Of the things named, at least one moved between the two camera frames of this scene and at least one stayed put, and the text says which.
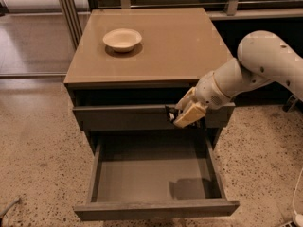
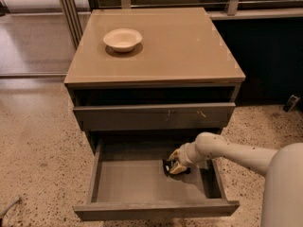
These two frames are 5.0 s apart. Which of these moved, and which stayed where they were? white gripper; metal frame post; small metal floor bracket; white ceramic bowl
Moved: white gripper
Stayed: metal frame post; white ceramic bowl; small metal floor bracket
